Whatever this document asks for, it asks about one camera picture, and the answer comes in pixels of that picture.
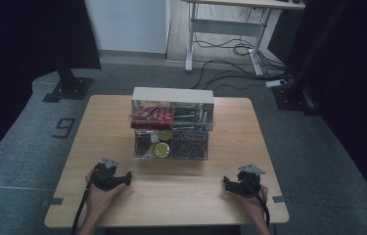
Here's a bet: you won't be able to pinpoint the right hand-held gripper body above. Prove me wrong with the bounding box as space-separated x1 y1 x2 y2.
231 164 267 198

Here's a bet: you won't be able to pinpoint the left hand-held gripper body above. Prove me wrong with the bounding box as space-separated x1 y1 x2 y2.
90 157 127 192

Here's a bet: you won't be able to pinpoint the person's left hand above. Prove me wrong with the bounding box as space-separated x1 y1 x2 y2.
84 169 127 214

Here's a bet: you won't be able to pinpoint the person's right hand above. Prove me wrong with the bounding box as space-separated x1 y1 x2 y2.
235 183 269 223

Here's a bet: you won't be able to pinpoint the dark brown packets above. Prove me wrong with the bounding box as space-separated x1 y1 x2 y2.
135 132 154 158

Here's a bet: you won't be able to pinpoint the grey tape piece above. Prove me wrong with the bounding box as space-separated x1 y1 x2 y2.
271 194 294 205
39 197 65 208

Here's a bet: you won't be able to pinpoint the yellow lidded small cup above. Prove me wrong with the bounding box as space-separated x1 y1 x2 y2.
157 130 173 142
149 142 171 159

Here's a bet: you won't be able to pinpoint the pile of brown packets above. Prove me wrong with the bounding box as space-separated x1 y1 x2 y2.
170 132 208 160

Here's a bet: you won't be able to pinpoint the pile of red packets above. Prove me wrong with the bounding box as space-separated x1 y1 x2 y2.
129 106 173 131

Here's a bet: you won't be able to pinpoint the pile of dark silver packets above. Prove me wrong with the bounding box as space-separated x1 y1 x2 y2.
172 107 213 132

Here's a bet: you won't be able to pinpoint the clear drawer organizer white top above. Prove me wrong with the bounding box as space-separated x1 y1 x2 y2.
128 86 215 162

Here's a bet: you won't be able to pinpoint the white power strip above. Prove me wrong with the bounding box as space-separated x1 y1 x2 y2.
264 78 289 89

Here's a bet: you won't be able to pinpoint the dark curtain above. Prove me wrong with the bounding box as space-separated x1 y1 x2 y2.
0 0 103 172
267 0 367 216

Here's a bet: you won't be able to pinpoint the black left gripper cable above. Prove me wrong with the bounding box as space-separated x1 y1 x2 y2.
70 177 95 235

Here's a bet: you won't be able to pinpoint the black stand with base plate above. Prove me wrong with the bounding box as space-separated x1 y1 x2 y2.
41 60 95 104
271 0 351 118

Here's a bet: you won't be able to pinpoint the black floor cables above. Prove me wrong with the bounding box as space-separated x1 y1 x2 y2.
190 30 292 93

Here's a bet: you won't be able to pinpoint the white frame desk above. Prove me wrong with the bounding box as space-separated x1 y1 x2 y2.
180 0 306 77

